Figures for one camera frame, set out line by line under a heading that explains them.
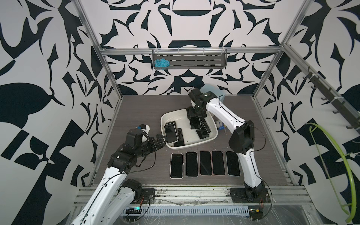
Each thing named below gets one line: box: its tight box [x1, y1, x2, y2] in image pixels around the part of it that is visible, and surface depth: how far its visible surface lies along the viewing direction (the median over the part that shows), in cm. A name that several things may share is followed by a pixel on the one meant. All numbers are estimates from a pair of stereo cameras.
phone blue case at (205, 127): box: [201, 117, 211, 136], surface depth 101 cm
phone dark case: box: [199, 150, 213, 177], surface depth 88 cm
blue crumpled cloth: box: [153, 58, 171, 71], surface depth 93 cm
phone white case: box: [169, 152, 184, 180], surface depth 86 cm
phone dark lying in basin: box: [173, 127, 185, 147], surface depth 96 cm
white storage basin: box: [160, 108, 218, 150], surface depth 98 cm
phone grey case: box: [185, 151, 199, 178], surface depth 87 cm
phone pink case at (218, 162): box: [210, 150, 226, 176], surface depth 90 cm
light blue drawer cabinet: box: [199, 83, 226, 102], surface depth 114 cm
